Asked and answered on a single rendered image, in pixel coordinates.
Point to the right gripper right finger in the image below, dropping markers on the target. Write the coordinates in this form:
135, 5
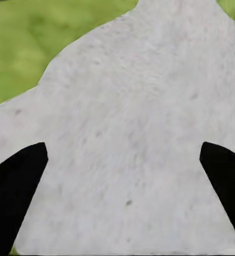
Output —
219, 164

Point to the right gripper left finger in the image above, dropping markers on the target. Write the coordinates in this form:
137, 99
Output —
19, 178

